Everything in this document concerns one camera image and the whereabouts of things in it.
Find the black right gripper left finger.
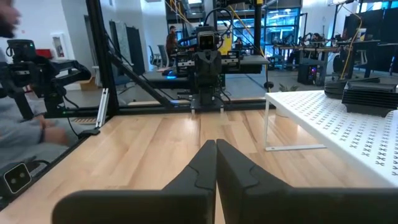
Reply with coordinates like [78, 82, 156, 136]
[52, 139, 218, 224]

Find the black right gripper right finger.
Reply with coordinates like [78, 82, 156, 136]
[216, 138, 398, 224]

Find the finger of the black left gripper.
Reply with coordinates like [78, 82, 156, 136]
[207, 51, 222, 88]
[195, 51, 208, 88]

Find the grey office chair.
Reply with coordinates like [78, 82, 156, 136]
[148, 44, 170, 70]

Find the person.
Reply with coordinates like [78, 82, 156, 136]
[165, 25, 178, 62]
[0, 0, 74, 175]

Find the black desk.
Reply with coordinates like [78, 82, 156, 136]
[139, 54, 271, 91]

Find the black acoustic panel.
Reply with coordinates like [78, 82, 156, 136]
[126, 26, 146, 75]

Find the white perforated metal shelf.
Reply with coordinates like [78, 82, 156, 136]
[263, 89, 398, 189]

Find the black computer tower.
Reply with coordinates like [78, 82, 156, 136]
[297, 63, 327, 86]

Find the cardboard box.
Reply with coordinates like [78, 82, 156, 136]
[79, 76, 101, 92]

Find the person's hand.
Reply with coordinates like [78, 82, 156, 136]
[37, 123, 73, 147]

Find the black partition panel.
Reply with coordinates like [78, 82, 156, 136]
[343, 7, 398, 75]

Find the black device blue light ring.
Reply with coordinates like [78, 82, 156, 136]
[161, 68, 181, 80]

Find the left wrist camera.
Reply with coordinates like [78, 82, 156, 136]
[197, 29, 219, 51]

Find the white wall cabinet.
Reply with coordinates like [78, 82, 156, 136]
[50, 32, 68, 60]

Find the yellow hanging cable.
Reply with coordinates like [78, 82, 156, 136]
[340, 4, 364, 81]

